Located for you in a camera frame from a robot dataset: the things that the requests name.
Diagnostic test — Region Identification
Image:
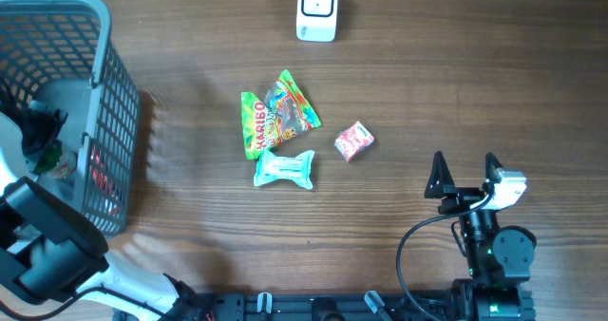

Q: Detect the black camera cable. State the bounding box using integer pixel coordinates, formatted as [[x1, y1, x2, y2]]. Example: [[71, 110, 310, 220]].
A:
[[0, 285, 158, 321], [395, 195, 494, 321]]

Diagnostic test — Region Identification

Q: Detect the white barcode scanner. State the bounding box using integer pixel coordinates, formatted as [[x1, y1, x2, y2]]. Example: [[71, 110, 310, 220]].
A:
[[295, 0, 338, 43]]

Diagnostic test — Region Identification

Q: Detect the green Haribo candy bag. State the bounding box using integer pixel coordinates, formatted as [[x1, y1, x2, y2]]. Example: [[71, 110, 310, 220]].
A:
[[241, 69, 322, 160]]

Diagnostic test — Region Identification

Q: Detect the black right camera cable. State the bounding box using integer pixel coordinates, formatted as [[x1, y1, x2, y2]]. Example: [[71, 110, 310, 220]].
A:
[[395, 195, 494, 321]]

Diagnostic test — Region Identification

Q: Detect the green lid jar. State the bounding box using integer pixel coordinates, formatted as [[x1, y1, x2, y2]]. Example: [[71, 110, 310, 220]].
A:
[[34, 141, 77, 179]]

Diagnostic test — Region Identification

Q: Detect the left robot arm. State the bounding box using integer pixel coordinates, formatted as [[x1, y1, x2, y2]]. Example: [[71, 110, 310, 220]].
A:
[[1, 90, 208, 320]]

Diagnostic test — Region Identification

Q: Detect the black left camera cable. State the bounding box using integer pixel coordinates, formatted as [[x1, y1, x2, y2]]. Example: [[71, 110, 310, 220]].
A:
[[0, 285, 158, 321]]

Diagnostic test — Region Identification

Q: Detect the red stick packet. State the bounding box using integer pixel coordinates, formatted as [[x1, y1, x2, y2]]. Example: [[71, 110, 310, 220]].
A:
[[90, 145, 121, 216]]

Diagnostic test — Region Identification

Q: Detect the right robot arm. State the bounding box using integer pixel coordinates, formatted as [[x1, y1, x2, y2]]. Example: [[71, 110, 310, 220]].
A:
[[424, 151, 537, 320]]

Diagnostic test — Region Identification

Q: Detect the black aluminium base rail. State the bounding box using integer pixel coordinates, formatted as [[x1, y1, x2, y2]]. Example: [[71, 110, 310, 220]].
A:
[[189, 290, 537, 321]]

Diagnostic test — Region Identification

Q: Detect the grey plastic shopping basket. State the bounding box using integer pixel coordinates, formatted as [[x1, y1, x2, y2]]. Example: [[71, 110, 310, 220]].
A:
[[1, 0, 141, 239]]

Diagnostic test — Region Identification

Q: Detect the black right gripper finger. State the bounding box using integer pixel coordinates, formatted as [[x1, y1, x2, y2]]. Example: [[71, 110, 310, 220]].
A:
[[424, 151, 455, 198], [485, 152, 504, 184]]

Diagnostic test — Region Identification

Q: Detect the mint green wipes pack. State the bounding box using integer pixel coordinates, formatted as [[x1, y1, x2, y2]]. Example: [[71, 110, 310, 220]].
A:
[[254, 150, 315, 190]]

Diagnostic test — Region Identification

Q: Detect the small red tissue pack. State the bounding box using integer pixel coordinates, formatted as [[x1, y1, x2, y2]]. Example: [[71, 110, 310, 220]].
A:
[[334, 122, 375, 161]]

